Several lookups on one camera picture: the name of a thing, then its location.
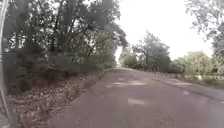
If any grey asphalt road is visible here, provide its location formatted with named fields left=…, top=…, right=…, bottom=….
left=42, top=67, right=224, bottom=128

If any group of trees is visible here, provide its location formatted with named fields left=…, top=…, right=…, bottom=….
left=118, top=31, right=174, bottom=74

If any dense wood of trees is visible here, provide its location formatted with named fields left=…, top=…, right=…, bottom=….
left=0, top=0, right=130, bottom=93

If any leaf-littered ground verge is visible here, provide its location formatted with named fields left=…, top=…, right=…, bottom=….
left=8, top=68, right=112, bottom=128

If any row of green bushes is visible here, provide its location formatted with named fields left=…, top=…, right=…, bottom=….
left=169, top=49, right=224, bottom=86

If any large leafy tree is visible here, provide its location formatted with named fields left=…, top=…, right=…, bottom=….
left=184, top=0, right=224, bottom=58

